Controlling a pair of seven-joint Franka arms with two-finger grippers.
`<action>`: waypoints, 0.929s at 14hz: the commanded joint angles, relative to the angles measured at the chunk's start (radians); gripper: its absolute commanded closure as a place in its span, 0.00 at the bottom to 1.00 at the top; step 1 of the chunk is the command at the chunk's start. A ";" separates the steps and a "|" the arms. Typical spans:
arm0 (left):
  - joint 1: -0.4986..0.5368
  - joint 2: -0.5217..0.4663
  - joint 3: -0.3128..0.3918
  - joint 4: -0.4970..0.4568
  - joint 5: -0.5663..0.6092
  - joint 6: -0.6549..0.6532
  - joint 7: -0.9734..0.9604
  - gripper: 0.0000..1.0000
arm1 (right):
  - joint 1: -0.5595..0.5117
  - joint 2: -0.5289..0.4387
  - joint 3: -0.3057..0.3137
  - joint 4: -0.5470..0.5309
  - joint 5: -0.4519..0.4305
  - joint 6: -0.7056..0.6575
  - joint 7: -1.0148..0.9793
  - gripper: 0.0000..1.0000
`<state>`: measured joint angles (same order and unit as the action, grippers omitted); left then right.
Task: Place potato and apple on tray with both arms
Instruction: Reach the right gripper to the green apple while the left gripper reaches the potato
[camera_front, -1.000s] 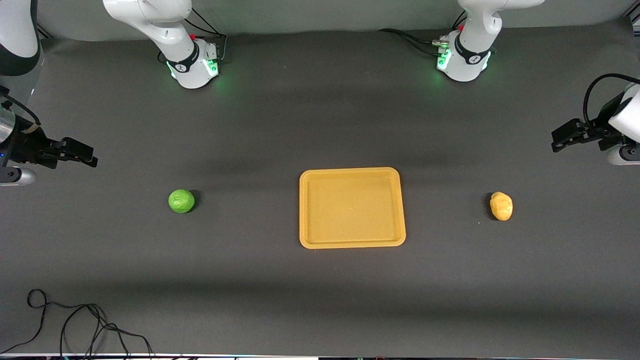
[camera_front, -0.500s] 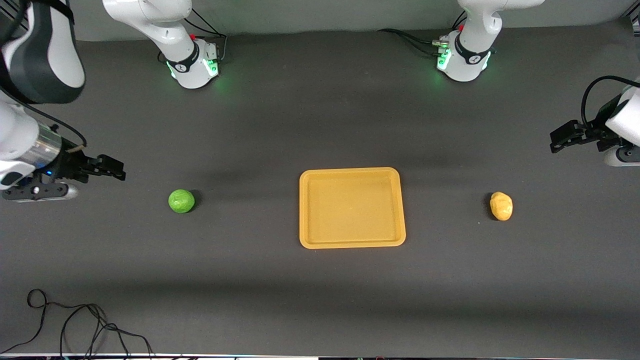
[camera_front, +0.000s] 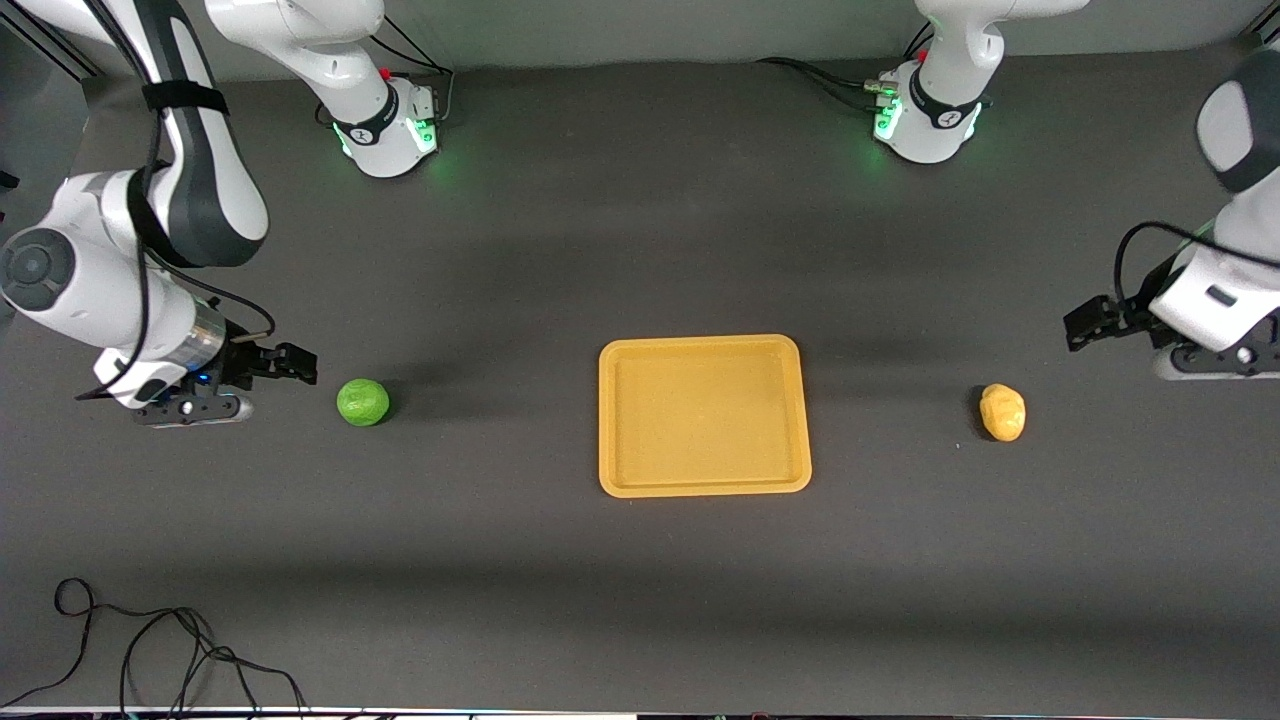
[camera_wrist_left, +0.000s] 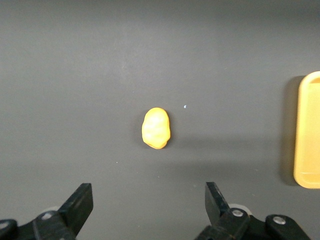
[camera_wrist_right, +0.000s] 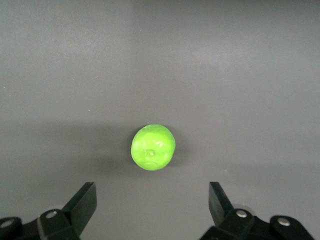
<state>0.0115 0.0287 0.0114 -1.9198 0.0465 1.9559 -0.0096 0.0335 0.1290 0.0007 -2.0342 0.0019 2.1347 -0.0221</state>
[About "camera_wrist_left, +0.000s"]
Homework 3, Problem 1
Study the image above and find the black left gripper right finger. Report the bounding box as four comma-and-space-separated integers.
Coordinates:
194, 181, 312, 240

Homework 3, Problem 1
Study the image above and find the yellow plastic tray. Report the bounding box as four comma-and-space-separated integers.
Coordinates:
293, 71, 320, 189

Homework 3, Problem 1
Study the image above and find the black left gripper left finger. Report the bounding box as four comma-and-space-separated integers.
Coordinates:
0, 183, 94, 240

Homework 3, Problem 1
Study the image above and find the yellow potato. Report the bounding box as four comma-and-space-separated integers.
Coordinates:
141, 107, 171, 150

